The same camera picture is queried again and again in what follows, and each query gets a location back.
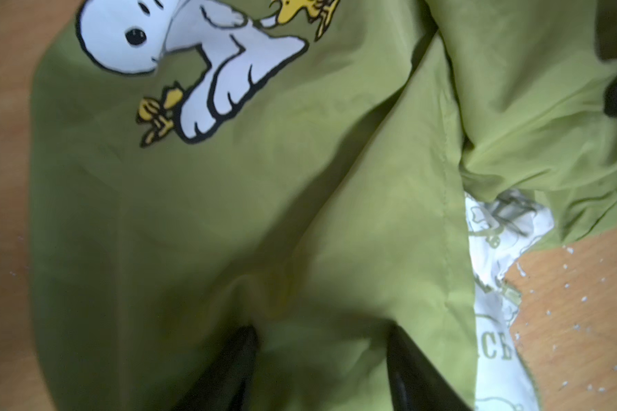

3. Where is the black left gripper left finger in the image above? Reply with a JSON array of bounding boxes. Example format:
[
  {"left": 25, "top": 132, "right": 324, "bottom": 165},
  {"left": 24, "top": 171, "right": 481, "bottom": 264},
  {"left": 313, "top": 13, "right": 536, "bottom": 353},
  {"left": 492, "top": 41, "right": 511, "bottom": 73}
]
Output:
[{"left": 172, "top": 325, "right": 260, "bottom": 411}]

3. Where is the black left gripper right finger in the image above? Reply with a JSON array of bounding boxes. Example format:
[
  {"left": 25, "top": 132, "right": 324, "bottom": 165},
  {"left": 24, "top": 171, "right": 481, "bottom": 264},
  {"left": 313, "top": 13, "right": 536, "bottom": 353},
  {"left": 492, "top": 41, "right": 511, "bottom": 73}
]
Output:
[{"left": 387, "top": 325, "right": 471, "bottom": 411}]

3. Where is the green Snoopy zip jacket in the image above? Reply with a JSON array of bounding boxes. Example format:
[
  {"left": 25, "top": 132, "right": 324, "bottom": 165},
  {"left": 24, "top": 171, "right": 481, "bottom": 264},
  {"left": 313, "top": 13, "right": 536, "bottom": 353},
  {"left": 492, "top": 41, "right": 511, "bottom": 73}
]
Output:
[{"left": 30, "top": 1, "right": 617, "bottom": 410}]

